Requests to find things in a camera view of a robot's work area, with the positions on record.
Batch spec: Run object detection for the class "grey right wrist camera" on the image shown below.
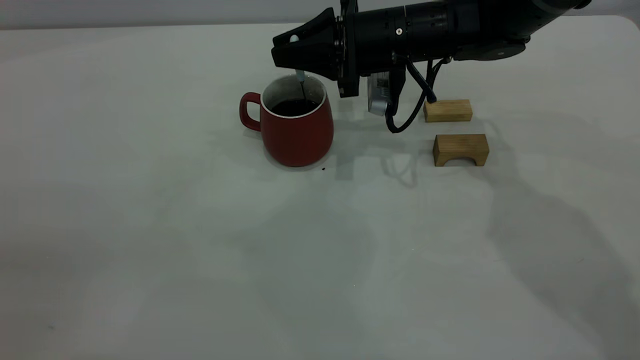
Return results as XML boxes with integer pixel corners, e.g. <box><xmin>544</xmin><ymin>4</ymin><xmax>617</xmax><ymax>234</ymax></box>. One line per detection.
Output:
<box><xmin>367</xmin><ymin>71</ymin><xmax>392</xmax><ymax>117</ymax></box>

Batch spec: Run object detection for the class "grey spoon light blue handle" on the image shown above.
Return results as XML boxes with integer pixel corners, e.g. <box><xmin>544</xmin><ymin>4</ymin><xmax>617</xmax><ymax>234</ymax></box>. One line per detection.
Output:
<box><xmin>290</xmin><ymin>34</ymin><xmax>308</xmax><ymax>103</ymax></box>

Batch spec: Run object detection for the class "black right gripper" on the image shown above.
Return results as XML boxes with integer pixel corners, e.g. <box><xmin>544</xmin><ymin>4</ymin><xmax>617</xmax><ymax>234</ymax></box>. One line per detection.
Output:
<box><xmin>271</xmin><ymin>0</ymin><xmax>407</xmax><ymax>99</ymax></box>

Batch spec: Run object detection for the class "red ceramic mug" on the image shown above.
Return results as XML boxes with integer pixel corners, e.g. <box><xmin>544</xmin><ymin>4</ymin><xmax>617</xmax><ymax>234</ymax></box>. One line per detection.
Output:
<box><xmin>239</xmin><ymin>74</ymin><xmax>335</xmax><ymax>168</ymax></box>

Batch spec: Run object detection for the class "rectangular wooden block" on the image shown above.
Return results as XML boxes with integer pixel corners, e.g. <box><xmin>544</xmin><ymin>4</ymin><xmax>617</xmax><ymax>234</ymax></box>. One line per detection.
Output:
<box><xmin>423</xmin><ymin>99</ymin><xmax>473</xmax><ymax>124</ymax></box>

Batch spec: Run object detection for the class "arched wooden block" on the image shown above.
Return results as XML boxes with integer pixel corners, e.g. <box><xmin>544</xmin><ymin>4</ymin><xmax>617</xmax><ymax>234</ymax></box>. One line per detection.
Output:
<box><xmin>433</xmin><ymin>133</ymin><xmax>490</xmax><ymax>168</ymax></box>

